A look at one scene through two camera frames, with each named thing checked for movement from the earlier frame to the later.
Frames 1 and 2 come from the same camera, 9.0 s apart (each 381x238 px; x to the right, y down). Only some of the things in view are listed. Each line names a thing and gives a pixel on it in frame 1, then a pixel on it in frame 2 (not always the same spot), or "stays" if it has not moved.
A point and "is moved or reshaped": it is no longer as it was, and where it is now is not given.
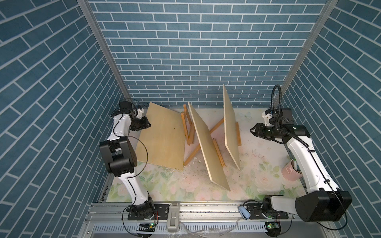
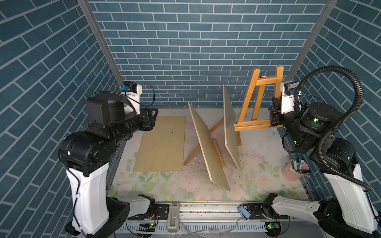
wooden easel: (189, 126) → (263, 124)
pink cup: (291, 171) stays
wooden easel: (238, 135) stays
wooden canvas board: (231, 141) stays
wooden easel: (215, 143) stays
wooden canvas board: (215, 167) stays
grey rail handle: (173, 218) stays
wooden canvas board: (163, 143) is moved or reshaped
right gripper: (257, 131) → (276, 110)
